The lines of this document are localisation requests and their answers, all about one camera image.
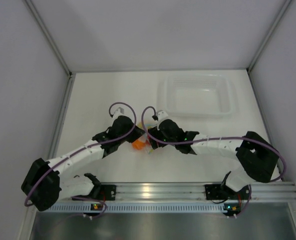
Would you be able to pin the clear zip top bag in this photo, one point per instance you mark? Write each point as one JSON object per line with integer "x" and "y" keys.
{"x": 148, "y": 148}

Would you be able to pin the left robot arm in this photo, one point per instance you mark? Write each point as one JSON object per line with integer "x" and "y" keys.
{"x": 49, "y": 181}

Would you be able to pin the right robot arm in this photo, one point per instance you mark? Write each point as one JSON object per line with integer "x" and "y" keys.
{"x": 257, "y": 157}

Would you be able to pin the orange fake fruit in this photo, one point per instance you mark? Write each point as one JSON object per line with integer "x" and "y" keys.
{"x": 139, "y": 144}

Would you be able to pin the clear plastic basket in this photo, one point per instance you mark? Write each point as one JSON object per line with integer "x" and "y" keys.
{"x": 196, "y": 95}

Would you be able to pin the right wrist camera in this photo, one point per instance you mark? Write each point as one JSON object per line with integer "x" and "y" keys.
{"x": 160, "y": 116}

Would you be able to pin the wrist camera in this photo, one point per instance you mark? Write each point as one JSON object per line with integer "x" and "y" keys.
{"x": 160, "y": 116}
{"x": 117, "y": 113}

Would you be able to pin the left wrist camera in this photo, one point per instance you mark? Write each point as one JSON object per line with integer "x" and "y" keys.
{"x": 117, "y": 113}

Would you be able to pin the aluminium mounting rail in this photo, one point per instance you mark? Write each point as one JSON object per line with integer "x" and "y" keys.
{"x": 195, "y": 191}

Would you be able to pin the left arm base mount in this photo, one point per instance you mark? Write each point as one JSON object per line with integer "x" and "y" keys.
{"x": 106, "y": 192}

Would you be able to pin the slotted cable duct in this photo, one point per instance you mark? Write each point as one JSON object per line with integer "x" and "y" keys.
{"x": 126, "y": 207}

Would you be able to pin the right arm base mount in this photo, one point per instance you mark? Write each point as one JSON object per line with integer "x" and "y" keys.
{"x": 214, "y": 192}

